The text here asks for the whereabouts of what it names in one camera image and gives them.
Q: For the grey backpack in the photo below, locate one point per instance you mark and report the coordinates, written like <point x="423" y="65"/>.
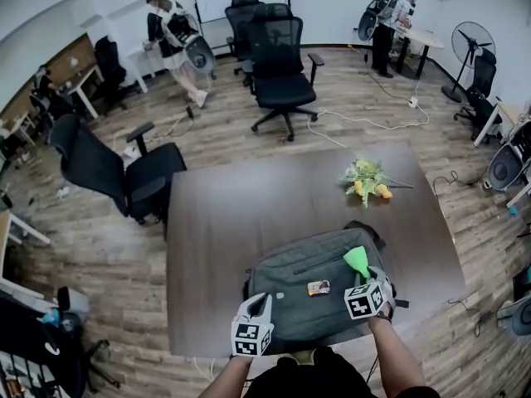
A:
<point x="290" y="272"/>

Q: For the black mesh office chair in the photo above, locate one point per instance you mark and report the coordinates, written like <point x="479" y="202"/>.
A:
<point x="278" y="52"/>
<point x="240" y="15"/>

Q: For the white desk with wooden top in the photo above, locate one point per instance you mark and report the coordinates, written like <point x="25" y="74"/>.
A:
<point x="6" y="226"/>

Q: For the black chair with white mark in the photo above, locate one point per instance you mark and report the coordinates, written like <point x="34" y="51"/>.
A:
<point x="62" y="346"/>

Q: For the round light table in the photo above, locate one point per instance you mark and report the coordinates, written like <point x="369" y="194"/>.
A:
<point x="423" y="40"/>

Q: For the small white table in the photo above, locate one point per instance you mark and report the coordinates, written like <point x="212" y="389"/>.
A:
<point x="16" y="122"/>

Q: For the black standing fan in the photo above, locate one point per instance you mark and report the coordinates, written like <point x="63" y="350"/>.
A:
<point x="473" y="42"/>

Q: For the dark metal railing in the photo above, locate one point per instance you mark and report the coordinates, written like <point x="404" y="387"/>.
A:
<point x="20" y="375"/>

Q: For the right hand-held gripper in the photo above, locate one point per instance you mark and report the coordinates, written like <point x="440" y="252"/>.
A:
<point x="365" y="305"/>

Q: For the light grey bin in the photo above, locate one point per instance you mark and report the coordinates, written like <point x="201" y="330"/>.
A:
<point x="74" y="299"/>

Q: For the white floor power strip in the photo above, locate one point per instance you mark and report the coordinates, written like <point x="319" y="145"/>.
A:
<point x="130" y="152"/>
<point x="413" y="102"/>

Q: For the grey white back-worn rig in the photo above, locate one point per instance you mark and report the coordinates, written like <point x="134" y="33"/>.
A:
<point x="504" y="170"/>
<point x="199" y="54"/>
<point x="367" y="25"/>

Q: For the person's left forearm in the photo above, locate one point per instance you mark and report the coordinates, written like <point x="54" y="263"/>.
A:
<point x="228" y="380"/>

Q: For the small orange brown packet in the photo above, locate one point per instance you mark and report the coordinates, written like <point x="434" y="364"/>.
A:
<point x="318" y="287"/>

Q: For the black solid-back office chair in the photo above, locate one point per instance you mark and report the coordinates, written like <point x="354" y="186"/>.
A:
<point x="91" y="168"/>

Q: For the yellow artificial flower bouquet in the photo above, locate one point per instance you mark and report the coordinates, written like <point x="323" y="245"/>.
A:
<point x="365" y="176"/>

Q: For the green cloth item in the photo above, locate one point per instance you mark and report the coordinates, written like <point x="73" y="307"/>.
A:
<point x="357" y="259"/>

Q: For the person's right forearm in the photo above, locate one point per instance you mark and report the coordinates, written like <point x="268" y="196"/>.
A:
<point x="394" y="355"/>

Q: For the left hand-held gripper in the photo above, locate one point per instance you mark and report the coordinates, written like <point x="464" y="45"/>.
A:
<point x="249" y="338"/>

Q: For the person's black shirt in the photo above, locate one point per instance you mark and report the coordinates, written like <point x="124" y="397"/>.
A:
<point x="311" y="380"/>

